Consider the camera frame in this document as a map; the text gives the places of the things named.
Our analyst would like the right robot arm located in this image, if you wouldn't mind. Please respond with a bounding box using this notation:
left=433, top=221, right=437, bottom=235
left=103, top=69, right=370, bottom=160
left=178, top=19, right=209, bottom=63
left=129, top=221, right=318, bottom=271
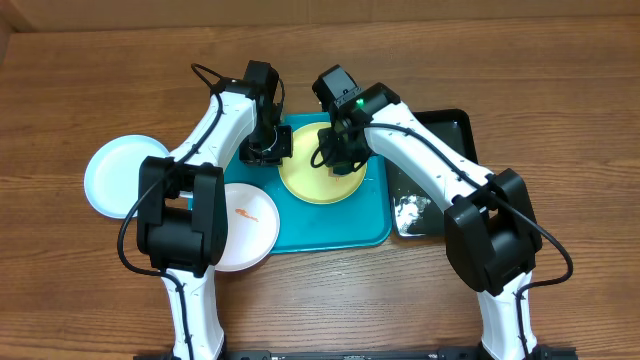
left=311, top=79, right=543, bottom=359

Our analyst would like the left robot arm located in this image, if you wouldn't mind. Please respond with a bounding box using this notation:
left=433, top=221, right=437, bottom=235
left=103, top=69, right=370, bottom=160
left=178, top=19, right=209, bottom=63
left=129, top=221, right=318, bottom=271
left=129, top=79, right=292, bottom=359

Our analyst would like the teal plastic tray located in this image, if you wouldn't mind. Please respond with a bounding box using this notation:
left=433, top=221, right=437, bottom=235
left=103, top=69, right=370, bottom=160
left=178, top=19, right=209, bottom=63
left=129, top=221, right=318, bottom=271
left=224, top=113, right=391, bottom=255

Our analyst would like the light blue plate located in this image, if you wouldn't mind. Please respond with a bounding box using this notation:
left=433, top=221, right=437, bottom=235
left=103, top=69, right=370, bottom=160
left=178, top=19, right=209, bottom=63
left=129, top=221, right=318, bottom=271
left=84, top=135, right=172, bottom=219

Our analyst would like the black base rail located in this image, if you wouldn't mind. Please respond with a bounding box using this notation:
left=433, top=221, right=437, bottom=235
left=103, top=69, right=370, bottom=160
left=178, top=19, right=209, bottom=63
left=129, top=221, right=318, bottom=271
left=132, top=345, right=579, bottom=360

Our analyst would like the white plate with stain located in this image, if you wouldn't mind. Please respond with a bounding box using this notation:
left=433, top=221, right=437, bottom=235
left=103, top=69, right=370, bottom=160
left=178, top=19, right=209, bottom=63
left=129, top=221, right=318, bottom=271
left=215, top=183, right=280, bottom=272

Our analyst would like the black water tray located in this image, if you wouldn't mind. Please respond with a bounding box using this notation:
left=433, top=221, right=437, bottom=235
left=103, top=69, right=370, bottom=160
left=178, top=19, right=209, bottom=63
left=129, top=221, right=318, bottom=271
left=385, top=109, right=478, bottom=239

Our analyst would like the yellow-green plate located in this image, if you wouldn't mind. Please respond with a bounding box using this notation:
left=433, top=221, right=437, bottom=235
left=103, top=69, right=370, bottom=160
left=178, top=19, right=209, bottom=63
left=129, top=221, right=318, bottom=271
left=279, top=122, right=367, bottom=205

